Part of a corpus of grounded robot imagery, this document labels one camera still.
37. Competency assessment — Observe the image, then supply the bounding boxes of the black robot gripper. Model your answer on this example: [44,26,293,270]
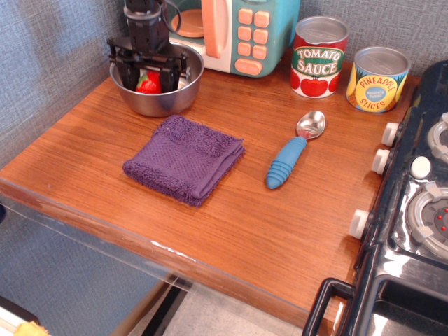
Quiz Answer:
[107,17,190,93]

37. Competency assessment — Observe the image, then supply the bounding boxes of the red plastic strawberry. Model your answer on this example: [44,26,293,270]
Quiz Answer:
[135,71,162,95]

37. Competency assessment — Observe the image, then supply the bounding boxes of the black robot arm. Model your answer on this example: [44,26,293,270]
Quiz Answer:
[107,1,188,93]

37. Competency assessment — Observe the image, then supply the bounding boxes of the metal pot bowl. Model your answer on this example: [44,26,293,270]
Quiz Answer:
[109,43,204,118]

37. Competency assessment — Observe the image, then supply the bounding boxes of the purple folded towel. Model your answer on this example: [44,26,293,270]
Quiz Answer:
[122,115,245,207]

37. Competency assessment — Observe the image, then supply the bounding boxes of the teal toy microwave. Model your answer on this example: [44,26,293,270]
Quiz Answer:
[168,0,300,78]

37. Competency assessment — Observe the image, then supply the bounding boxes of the tomato sauce can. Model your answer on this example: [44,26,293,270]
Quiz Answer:
[290,16,349,99]

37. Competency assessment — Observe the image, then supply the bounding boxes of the pineapple slices can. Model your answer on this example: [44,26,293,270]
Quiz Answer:
[346,46,411,113]

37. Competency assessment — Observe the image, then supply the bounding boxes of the white stove knob middle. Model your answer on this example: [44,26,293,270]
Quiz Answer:
[371,149,390,175]

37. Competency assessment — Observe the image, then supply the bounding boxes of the white stove knob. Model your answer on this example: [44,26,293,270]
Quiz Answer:
[349,209,370,239]
[371,149,390,175]
[381,122,400,147]

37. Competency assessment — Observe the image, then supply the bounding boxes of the white stove knob top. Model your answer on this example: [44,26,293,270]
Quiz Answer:
[381,122,400,147]

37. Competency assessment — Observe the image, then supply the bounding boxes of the white stove knob bottom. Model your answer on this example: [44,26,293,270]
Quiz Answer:
[349,209,370,239]

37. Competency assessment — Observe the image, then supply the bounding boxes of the yellow object bottom left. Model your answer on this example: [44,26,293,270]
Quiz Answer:
[13,322,50,336]

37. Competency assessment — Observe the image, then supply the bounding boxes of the black toy stove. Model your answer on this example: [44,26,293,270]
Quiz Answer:
[303,61,447,335]

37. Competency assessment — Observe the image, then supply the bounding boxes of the blue handled metal spoon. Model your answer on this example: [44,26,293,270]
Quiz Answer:
[266,111,326,190]

